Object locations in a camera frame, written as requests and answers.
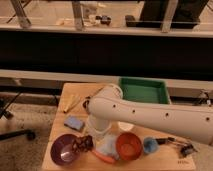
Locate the purple plastic bowl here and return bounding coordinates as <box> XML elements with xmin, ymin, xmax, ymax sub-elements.
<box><xmin>50</xmin><ymin>134</ymin><xmax>80</xmax><ymax>166</ymax></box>

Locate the light blue cloth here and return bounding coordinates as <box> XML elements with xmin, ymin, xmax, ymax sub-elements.
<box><xmin>94</xmin><ymin>134</ymin><xmax>119</xmax><ymax>160</ymax></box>

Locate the white plastic cup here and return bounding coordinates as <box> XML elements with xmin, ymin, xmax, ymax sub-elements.
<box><xmin>118</xmin><ymin>122</ymin><xmax>134</xmax><ymax>132</ymax></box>

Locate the wooden spoon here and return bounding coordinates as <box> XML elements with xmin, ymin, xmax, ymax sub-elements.
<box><xmin>85</xmin><ymin>87</ymin><xmax>103</xmax><ymax>99</ymax></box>

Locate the small blue cup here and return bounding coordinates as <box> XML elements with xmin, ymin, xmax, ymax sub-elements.
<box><xmin>143</xmin><ymin>137</ymin><xmax>158</xmax><ymax>154</ymax></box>

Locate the blue sponge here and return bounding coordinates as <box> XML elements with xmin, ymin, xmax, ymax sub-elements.
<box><xmin>64</xmin><ymin>116</ymin><xmax>84</xmax><ymax>131</ymax></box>

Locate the orange carrot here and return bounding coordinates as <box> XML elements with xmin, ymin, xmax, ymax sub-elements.
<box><xmin>92</xmin><ymin>150</ymin><xmax>116</xmax><ymax>164</ymax></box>

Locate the black office chair base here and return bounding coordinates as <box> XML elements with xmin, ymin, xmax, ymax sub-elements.
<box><xmin>0</xmin><ymin>93</ymin><xmax>36</xmax><ymax>141</ymax></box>

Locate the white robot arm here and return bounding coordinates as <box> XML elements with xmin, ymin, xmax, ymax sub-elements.
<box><xmin>87</xmin><ymin>84</ymin><xmax>213</xmax><ymax>146</ymax></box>

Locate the dark purple grape bunch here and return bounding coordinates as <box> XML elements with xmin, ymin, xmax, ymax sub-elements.
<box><xmin>72</xmin><ymin>135</ymin><xmax>93</xmax><ymax>153</ymax></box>

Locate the black handled tool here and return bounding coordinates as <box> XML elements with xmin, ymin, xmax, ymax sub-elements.
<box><xmin>156</xmin><ymin>137</ymin><xmax>196</xmax><ymax>158</ymax></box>

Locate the wooden stick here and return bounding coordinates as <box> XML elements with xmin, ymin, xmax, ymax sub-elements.
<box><xmin>63</xmin><ymin>97</ymin><xmax>80</xmax><ymax>113</ymax></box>

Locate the green plastic tray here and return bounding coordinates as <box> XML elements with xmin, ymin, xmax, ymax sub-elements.
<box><xmin>119</xmin><ymin>77</ymin><xmax>169</xmax><ymax>104</ymax></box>

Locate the orange plastic bowl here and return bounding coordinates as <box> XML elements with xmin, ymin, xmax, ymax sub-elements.
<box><xmin>116</xmin><ymin>132</ymin><xmax>142</xmax><ymax>161</ymax></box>

